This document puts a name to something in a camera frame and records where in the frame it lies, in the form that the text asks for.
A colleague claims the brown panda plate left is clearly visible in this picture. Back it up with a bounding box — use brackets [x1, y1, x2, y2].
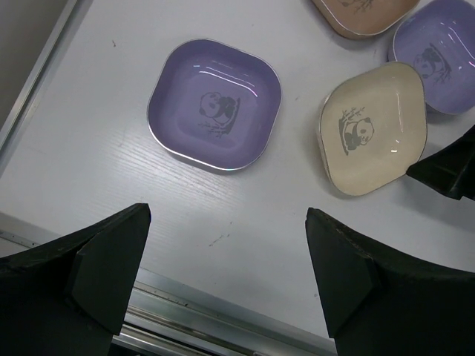
[312, 0, 419, 40]

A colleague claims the aluminium table frame rail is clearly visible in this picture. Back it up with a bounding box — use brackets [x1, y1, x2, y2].
[1, 214, 336, 355]

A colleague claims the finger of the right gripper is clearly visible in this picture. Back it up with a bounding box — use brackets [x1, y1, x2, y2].
[406, 126, 474, 200]

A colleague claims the purple panda plate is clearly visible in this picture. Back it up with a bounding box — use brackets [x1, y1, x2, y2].
[388, 1, 474, 115]
[147, 39, 282, 172]

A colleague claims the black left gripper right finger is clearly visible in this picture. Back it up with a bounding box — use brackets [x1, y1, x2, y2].
[305, 208, 474, 355]

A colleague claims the purple panda plate middle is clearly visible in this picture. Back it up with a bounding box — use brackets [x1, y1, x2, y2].
[388, 1, 474, 115]

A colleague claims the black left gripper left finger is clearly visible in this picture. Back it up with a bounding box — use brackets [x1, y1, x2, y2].
[1, 203, 151, 355]

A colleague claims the cream panda plate front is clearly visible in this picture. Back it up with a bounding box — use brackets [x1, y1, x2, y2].
[316, 62, 428, 197]

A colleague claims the purple panda plate near left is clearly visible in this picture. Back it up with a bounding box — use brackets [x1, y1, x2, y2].
[147, 39, 282, 172]

